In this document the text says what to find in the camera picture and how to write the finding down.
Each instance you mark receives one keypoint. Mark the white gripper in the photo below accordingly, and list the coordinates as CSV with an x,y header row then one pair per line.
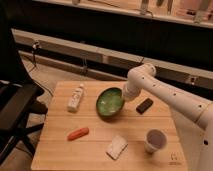
x,y
130,91

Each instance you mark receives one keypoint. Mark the green ceramic bowl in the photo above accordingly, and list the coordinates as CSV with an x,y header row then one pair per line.
x,y
109,102

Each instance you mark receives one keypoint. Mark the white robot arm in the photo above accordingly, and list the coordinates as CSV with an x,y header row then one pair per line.
x,y
197,109

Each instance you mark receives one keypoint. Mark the black rectangular block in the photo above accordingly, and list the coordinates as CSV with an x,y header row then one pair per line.
x,y
141,108

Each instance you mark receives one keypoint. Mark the white paper cup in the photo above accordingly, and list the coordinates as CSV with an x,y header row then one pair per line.
x,y
155,140

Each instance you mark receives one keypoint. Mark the orange carrot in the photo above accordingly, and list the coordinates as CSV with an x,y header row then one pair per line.
x,y
78,133

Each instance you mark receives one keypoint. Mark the black chair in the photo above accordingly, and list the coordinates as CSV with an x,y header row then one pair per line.
x,y
18,94

